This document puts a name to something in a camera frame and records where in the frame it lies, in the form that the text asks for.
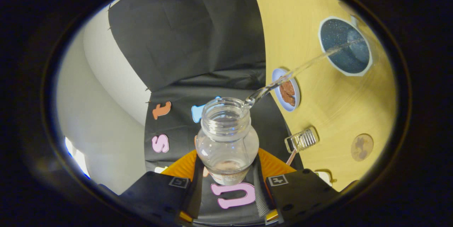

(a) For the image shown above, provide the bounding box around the white cup with blue inside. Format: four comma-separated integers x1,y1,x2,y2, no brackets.
319,15,379,77

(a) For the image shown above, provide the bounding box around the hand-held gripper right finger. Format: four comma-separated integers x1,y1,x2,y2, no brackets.
253,148,341,225

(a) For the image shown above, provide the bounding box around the wire mesh basket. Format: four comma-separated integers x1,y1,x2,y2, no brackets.
285,127,319,154

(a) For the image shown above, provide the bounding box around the round cork coaster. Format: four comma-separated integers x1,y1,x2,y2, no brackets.
351,134,374,161

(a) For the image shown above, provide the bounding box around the black backdrop cloth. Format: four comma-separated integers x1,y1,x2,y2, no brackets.
108,0,305,226

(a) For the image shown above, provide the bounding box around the light blue plate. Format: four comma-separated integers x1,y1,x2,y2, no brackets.
271,68,301,112

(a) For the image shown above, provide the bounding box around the clear plastic bottle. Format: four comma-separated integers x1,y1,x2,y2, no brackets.
195,97,260,186

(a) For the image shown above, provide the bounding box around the wooden table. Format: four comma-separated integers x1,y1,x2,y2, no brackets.
253,0,397,192

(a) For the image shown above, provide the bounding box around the clear juice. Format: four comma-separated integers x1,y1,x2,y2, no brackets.
244,38,365,109

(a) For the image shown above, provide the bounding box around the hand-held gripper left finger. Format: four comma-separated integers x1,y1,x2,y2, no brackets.
119,149,204,225

